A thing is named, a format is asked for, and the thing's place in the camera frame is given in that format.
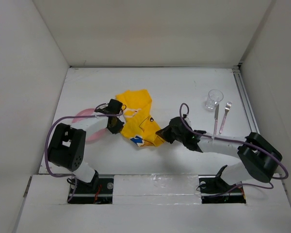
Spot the yellow cartoon print cloth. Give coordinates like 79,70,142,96
116,89,165,147

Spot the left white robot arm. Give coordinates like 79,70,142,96
44,99,124,193

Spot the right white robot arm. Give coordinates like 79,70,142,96
156,116,282,195

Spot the pink round plate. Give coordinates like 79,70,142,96
71,108,108,144

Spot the clear drinking glass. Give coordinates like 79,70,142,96
205,89,224,110

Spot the knife with pink handle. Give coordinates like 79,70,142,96
213,104,219,137

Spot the fork with pink handle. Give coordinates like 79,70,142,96
219,101,232,134

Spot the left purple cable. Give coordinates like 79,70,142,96
45,103,127,202

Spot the purple cable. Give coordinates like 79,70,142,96
45,103,127,202
179,103,290,197

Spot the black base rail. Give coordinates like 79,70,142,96
67,175,246,205

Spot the aluminium side rail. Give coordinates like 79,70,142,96
232,63,289,195

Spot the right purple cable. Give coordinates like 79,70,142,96
179,103,290,197

